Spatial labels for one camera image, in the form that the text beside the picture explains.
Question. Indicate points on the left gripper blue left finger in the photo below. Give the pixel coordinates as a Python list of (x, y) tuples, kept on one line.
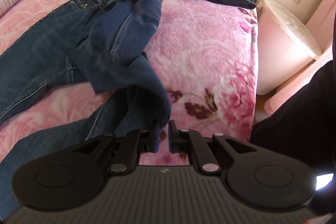
[(156, 138)]

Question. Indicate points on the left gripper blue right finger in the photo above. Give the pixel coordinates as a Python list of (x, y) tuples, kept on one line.
[(173, 137)]

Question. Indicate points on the blue denim jeans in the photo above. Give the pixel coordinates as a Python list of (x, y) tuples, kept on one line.
[(97, 41)]

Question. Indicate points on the pink rose blanket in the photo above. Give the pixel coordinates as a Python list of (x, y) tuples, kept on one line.
[(203, 53)]

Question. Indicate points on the person's black trousers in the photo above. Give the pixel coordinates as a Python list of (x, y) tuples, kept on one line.
[(304, 126)]

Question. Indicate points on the round white bedside table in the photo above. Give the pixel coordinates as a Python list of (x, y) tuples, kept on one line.
[(285, 46)]

